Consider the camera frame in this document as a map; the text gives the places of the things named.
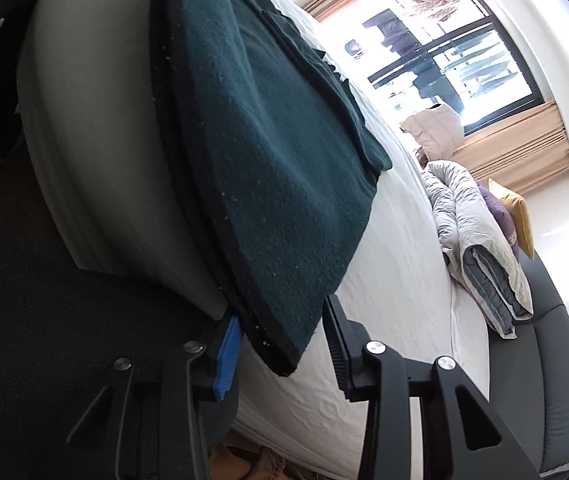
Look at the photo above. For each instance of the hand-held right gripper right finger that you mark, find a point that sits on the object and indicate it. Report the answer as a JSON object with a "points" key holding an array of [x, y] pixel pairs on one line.
{"points": [[338, 355]]}

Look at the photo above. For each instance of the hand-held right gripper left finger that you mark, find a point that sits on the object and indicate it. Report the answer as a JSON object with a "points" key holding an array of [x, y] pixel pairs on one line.
{"points": [[227, 355]]}

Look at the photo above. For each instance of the dark green sweater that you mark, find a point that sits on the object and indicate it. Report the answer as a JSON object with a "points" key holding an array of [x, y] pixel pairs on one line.
{"points": [[264, 185]]}

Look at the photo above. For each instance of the row of hanging clothes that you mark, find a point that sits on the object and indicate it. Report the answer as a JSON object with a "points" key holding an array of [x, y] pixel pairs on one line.
{"points": [[389, 27]]}

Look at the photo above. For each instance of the bed with white sheet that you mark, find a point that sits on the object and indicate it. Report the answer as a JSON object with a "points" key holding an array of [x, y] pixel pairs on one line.
{"points": [[404, 260]]}

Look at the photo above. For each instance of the orange brown cloth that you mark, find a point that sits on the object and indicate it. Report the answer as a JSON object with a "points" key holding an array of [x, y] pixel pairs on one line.
{"points": [[264, 465]]}

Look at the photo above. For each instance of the folded grey duvet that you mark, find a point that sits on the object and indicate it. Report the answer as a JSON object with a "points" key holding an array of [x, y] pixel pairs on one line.
{"points": [[469, 230]]}

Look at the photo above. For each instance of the grey upholstered headboard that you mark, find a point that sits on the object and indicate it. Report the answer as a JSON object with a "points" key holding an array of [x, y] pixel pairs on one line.
{"points": [[549, 360]]}

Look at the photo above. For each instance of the purple pillow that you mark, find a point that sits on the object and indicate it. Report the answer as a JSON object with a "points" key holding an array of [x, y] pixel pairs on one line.
{"points": [[494, 210]]}

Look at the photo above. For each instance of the yellow pillow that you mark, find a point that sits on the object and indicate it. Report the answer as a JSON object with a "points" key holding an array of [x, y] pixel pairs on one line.
{"points": [[519, 215]]}

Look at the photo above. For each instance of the pink puffer jacket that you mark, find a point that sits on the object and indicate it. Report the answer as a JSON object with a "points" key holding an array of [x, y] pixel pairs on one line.
{"points": [[437, 130]]}

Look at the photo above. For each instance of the wide beige curtain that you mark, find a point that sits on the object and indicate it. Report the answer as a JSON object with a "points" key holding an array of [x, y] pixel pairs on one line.
{"points": [[519, 150]]}

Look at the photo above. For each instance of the black framed glass door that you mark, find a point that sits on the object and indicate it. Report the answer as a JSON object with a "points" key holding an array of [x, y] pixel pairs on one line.
{"points": [[434, 55]]}

